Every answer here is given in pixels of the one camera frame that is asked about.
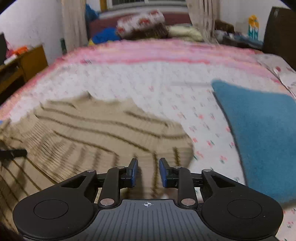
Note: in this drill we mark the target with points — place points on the beige curtain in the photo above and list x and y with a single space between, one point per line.
74 24
203 14

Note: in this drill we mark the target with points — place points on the pale green pillow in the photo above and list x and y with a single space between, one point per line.
187 33

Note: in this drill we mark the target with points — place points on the teal folded fleece garment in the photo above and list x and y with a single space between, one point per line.
263 126

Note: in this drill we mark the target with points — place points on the red floral folded quilt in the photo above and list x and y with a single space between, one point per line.
128 26

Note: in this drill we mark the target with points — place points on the pink floral bed sheet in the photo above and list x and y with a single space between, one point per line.
170 79

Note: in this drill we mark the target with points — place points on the blue cloth pile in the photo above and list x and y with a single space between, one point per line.
106 35

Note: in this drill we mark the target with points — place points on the black television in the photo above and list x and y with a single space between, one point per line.
3 48

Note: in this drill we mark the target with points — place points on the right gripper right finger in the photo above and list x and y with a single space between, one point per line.
179 178

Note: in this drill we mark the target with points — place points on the wooden TV cabinet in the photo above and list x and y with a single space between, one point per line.
14 75

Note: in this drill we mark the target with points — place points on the cluttered nightstand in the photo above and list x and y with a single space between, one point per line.
226 35

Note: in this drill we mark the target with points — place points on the maroon sofa back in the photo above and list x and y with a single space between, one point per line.
99 24

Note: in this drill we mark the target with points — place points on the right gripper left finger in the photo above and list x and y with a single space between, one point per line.
113 181

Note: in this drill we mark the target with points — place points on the beige striped knit sweater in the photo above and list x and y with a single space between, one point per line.
64 138

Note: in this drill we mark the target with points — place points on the dark wooden headboard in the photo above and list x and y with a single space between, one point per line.
279 37

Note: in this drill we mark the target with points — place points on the cherry print pillow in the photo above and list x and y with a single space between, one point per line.
280 68

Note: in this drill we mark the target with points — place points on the right beige curtain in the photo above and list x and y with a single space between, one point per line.
203 14

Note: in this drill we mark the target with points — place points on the orange item on cabinet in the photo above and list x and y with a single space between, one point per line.
20 50

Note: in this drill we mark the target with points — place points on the left beige curtain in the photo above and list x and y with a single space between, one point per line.
74 24

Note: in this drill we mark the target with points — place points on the yellow teal carton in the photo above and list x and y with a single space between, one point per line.
253 27

